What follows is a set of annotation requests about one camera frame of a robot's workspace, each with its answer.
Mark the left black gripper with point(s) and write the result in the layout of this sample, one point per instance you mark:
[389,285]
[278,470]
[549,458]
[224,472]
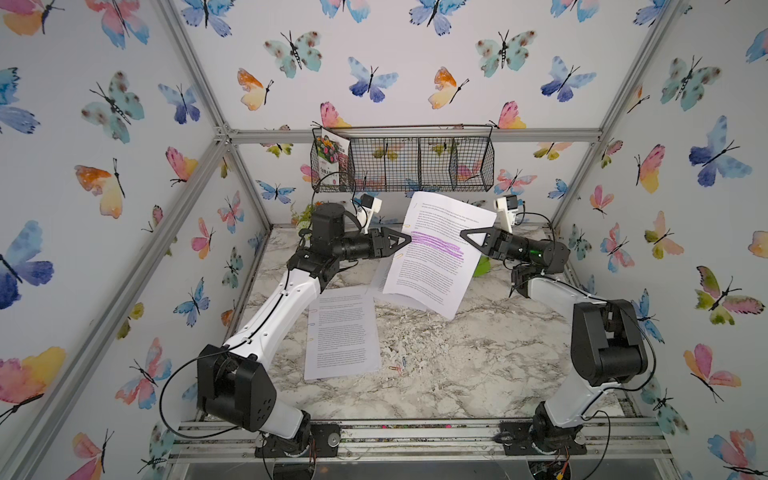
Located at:
[378,248]

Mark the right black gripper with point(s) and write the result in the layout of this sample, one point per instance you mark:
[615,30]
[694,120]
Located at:
[498,246]

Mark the document with purple highlight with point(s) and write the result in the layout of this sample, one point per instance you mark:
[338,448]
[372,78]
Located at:
[436,267]

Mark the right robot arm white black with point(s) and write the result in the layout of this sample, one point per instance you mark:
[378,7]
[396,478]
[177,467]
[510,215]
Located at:
[607,345]

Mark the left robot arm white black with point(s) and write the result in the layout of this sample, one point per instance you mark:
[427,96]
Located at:
[233,380]

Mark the green toy trowel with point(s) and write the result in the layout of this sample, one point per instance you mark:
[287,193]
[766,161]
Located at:
[483,267]

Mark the artificial flower plant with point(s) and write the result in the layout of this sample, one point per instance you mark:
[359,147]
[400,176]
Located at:
[301,217]

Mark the colourful seed packet booklet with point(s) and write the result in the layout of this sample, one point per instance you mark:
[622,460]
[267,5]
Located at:
[332,152]

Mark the plain text document left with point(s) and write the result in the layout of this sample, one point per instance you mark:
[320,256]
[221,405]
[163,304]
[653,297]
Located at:
[342,336]

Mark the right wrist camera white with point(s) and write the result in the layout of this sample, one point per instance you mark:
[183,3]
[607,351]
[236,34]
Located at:
[507,207]

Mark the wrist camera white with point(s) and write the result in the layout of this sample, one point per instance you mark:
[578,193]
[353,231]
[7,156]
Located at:
[366,207]
[507,207]

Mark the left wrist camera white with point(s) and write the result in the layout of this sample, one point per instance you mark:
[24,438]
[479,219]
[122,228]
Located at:
[366,207]

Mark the black wire basket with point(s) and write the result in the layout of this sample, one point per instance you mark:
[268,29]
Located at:
[441,158]

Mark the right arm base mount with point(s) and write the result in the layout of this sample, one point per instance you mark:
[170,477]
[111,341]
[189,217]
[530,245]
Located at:
[537,437]

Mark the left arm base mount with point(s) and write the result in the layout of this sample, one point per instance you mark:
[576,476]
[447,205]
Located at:
[316,440]

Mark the aluminium front rail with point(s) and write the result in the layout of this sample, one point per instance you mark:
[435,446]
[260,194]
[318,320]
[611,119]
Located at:
[422,440]

